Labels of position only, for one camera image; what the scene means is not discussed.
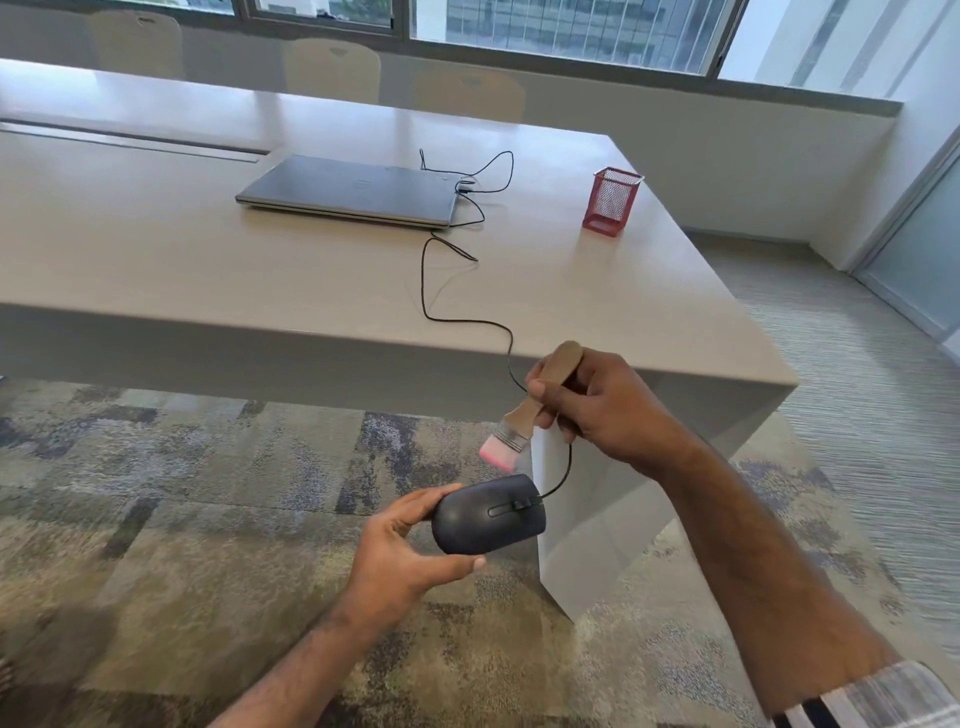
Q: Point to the person's right hand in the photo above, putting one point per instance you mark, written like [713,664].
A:
[615,416]

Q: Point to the person's left hand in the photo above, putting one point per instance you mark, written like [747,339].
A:
[390,566]

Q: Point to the wooden brush with pink bristles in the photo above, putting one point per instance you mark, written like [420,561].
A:
[536,405]

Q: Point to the black dusty computer mouse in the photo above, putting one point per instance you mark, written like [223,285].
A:
[487,521]

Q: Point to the person's left forearm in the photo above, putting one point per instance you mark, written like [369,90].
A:
[300,675]

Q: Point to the person's right forearm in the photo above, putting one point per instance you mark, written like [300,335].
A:
[772,585]

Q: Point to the red mesh pen holder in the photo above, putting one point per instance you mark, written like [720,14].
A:
[611,202]

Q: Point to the frosted glass door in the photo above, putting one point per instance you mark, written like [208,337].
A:
[919,255]

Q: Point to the grey closed laptop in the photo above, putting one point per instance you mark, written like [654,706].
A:
[349,191]

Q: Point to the beige chair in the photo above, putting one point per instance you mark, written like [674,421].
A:
[332,71]
[469,96]
[137,45]

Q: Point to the grey window frame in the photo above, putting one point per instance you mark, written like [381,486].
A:
[401,16]

